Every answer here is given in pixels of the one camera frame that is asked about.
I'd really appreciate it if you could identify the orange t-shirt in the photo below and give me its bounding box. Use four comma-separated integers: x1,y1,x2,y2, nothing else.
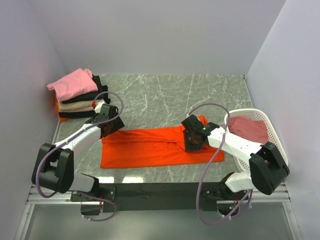
54,97,71,122
100,125,217,169

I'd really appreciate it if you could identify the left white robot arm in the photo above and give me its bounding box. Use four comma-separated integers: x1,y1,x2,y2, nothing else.
31,103,124,199

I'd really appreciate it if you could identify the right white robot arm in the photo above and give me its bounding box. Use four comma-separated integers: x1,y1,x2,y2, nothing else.
181,114,290,195

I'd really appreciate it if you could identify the folded pink t-shirt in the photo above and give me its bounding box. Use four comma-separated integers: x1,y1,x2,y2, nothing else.
46,68,98,102

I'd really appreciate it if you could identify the folded beige t-shirt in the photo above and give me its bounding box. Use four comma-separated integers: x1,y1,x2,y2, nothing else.
57,100,94,113

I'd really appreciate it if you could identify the folded orange t-shirt bottom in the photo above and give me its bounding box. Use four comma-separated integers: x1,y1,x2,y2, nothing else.
54,97,71,122

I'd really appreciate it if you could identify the dusty red t-shirt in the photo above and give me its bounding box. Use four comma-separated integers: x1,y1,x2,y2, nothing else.
228,116,269,144

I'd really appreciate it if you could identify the white perforated laundry basket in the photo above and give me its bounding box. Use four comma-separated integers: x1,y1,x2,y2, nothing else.
224,108,289,165

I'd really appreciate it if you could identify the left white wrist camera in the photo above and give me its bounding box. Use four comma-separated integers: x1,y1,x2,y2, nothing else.
91,100,106,114

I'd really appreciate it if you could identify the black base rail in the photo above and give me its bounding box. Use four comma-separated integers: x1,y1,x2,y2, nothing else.
69,182,250,217

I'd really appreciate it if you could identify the aluminium frame rail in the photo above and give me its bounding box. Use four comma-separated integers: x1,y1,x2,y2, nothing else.
26,184,73,205

